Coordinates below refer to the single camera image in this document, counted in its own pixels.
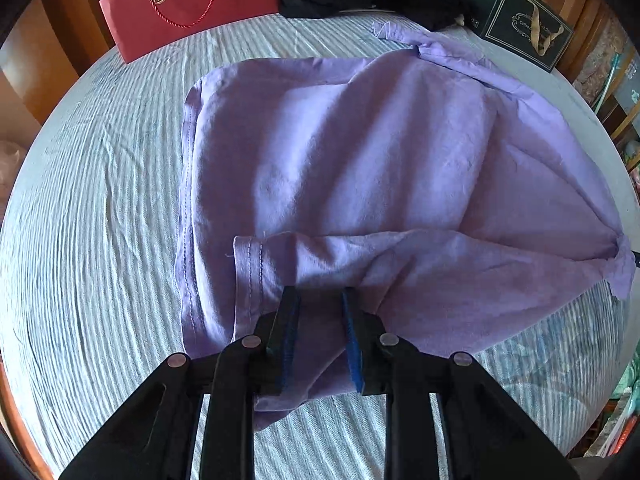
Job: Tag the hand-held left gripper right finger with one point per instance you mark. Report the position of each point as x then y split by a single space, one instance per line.
352 345

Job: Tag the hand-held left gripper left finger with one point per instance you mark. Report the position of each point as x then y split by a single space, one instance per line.
289 340

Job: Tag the purple t-shirt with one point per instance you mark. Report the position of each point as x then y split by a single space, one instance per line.
350 170

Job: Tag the red paper gift bag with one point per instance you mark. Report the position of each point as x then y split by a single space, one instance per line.
190 10

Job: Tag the striped bed sheet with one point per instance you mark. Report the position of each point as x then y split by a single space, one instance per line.
90 220

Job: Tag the dark green gift box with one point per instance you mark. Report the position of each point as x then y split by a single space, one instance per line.
520 20

